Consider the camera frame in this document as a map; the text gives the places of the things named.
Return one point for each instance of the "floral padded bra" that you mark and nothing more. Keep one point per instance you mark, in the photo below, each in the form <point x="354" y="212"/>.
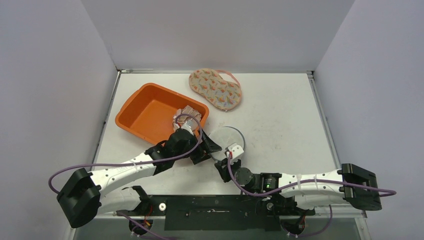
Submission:
<point x="218" y="87"/>

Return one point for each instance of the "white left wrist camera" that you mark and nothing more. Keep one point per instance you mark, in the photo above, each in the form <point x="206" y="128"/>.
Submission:
<point x="189" y="125"/>

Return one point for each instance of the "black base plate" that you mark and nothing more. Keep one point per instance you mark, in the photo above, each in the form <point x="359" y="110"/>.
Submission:
<point x="221" y="212"/>

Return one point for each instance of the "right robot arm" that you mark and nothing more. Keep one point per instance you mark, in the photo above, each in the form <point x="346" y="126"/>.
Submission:
<point x="350" y="184"/>

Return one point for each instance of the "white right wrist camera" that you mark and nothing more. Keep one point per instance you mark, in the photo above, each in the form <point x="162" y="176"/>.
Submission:
<point x="234" y="151"/>

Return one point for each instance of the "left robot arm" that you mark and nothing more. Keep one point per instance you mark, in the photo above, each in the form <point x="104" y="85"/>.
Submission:
<point x="89" y="193"/>

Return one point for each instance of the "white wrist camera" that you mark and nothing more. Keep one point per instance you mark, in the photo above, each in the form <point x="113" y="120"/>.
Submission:
<point x="234" y="151"/>
<point x="189" y="125"/>

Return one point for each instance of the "beige crumpled garment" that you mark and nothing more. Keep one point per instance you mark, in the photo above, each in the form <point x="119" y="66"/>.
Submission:
<point x="183" y="114"/>

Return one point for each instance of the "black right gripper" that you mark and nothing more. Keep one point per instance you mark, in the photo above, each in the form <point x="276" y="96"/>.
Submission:
<point x="224" y="170"/>

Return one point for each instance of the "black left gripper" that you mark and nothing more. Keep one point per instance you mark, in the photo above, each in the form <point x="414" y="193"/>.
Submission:
<point x="202" y="154"/>

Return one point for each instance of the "orange plastic tub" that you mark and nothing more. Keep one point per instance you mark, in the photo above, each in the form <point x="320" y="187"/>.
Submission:
<point x="149" y="112"/>

